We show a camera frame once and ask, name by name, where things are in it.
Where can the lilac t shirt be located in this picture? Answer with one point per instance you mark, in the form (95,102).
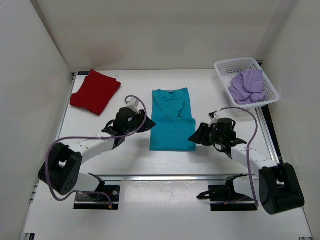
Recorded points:
(247,87)

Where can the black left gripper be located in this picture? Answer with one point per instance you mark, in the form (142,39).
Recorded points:
(147,125)

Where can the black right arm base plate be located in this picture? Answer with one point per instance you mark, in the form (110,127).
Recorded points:
(223,198)

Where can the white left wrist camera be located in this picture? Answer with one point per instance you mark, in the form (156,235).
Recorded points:
(132,104)

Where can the white plastic basket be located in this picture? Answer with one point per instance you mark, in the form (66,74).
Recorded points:
(227,69)

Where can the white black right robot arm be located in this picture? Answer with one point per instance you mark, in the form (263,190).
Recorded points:
(274,185)

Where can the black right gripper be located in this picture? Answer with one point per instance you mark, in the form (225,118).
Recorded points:
(200,137)

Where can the aluminium table rail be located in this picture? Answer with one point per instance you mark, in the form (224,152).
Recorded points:
(165,177)

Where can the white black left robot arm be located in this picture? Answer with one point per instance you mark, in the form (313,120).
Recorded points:
(61,167)

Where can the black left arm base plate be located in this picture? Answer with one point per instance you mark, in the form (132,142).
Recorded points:
(84,201)

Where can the teal t shirt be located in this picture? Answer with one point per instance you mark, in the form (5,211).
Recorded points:
(172,113)

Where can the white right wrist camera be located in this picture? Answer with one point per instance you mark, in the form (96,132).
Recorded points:
(214,117)

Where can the red t shirt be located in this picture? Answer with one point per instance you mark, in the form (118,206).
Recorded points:
(95,93)

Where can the blue label sticker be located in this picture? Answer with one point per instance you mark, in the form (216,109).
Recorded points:
(83,73)

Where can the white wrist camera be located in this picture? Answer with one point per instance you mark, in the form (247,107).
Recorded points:
(214,117)
(132,104)

